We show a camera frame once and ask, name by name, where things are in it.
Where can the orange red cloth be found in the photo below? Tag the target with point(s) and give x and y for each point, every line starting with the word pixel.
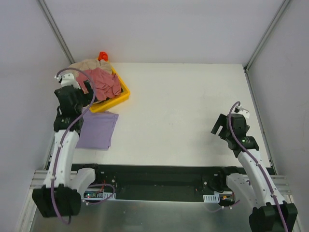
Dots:
pixel 103 56

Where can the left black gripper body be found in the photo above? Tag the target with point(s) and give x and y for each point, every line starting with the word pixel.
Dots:
pixel 85 89

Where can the pink t-shirt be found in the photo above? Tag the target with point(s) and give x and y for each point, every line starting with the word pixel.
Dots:
pixel 103 80

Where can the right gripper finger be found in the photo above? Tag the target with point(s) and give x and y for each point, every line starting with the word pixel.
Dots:
pixel 221 121
pixel 215 128

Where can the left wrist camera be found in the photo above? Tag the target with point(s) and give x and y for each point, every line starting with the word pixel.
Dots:
pixel 67 79

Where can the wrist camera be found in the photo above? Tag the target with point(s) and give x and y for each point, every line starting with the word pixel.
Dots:
pixel 67 79
pixel 242 111

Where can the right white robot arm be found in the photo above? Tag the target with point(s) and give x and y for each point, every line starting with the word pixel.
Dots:
pixel 269 211

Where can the white cable duct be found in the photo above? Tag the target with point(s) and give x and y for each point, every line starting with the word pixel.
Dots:
pixel 98 196
pixel 211 198

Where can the purple t-shirt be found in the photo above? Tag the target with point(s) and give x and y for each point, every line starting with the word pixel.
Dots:
pixel 97 130

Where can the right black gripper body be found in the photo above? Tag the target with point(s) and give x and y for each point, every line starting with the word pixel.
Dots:
pixel 222 126

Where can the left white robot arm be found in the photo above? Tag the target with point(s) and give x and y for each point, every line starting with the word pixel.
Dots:
pixel 60 194

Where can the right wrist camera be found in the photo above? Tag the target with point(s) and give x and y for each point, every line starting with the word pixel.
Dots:
pixel 242 111

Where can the left white cable duct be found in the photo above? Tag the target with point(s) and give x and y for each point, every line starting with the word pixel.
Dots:
pixel 98 196

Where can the beige t-shirt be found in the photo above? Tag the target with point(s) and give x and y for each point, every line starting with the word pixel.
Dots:
pixel 90 64

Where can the right white cable duct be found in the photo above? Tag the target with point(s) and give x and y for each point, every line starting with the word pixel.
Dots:
pixel 211 198

